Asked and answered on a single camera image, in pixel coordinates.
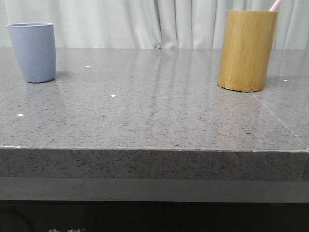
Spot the blue plastic cup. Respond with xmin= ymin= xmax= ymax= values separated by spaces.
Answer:
xmin=7 ymin=22 xmax=56 ymax=83

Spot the white curtain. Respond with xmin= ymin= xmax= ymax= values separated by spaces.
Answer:
xmin=0 ymin=0 xmax=309 ymax=50

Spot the bamboo cylindrical holder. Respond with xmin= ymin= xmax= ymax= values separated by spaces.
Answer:
xmin=217 ymin=10 xmax=279 ymax=92

